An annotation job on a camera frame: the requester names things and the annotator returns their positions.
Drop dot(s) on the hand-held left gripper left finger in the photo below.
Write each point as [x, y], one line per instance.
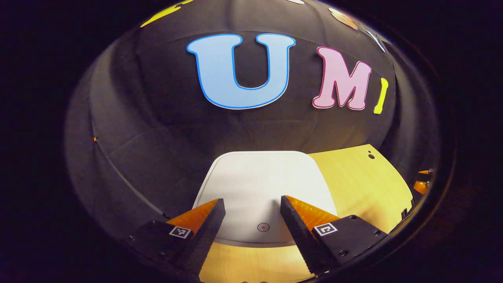
[210, 232]

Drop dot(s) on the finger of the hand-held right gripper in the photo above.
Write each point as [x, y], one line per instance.
[420, 187]
[426, 172]

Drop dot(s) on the white desktop garbage bin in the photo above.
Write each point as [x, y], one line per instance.
[267, 177]

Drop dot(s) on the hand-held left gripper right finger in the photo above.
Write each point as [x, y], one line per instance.
[298, 232]

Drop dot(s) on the wooden desktop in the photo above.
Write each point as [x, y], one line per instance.
[365, 184]

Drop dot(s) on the black backdrop cloth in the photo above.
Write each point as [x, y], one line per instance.
[157, 118]

